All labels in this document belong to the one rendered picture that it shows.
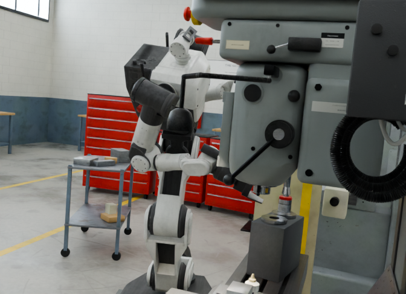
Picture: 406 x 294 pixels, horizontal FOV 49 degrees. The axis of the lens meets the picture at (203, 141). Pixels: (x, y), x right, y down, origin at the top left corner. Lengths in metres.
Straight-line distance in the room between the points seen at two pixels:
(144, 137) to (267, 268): 0.65
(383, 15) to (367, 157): 0.37
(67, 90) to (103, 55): 1.40
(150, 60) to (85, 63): 10.41
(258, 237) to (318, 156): 0.54
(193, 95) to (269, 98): 0.64
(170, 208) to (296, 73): 0.97
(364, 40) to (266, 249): 0.90
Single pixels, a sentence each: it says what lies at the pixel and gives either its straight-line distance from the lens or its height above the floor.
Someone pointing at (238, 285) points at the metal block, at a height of 1.08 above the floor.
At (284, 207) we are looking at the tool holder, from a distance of 1.65.
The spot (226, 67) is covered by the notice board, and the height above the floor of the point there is 2.28.
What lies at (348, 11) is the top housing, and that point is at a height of 1.75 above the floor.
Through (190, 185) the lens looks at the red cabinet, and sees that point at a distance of 6.25.
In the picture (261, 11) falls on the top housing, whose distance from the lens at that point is 1.13.
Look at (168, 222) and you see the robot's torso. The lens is 1.89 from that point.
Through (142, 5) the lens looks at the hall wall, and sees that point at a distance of 11.64.
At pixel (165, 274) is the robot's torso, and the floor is 0.73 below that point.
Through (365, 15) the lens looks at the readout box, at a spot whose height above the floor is 1.69.
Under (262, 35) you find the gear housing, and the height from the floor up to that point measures 1.69.
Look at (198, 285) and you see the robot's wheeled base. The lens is 2.42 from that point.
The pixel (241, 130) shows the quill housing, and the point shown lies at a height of 1.45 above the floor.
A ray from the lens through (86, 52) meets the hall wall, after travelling 12.22.
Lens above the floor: 1.53
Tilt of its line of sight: 6 degrees down
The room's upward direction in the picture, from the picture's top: 5 degrees clockwise
